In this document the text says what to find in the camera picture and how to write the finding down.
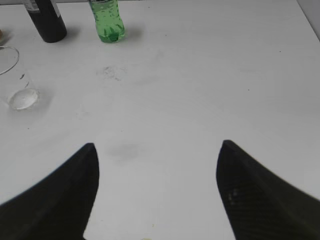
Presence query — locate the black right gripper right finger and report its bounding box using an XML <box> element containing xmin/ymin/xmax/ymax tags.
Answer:
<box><xmin>216</xmin><ymin>140</ymin><xmax>320</xmax><ymax>240</ymax></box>

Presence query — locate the dark red wine bottle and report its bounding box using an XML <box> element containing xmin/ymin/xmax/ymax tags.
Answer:
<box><xmin>22</xmin><ymin>0</ymin><xmax>67</xmax><ymax>43</ymax></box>

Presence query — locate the transparent plastic cup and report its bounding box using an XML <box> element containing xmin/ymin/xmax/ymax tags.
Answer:
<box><xmin>0</xmin><ymin>45</ymin><xmax>40</xmax><ymax>111</ymax></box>

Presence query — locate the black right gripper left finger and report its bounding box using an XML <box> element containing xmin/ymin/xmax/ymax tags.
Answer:
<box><xmin>0</xmin><ymin>143</ymin><xmax>100</xmax><ymax>240</ymax></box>

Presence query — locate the green soda bottle yellow cap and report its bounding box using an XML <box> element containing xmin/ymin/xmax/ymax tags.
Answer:
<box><xmin>88</xmin><ymin>0</ymin><xmax>125</xmax><ymax>43</ymax></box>

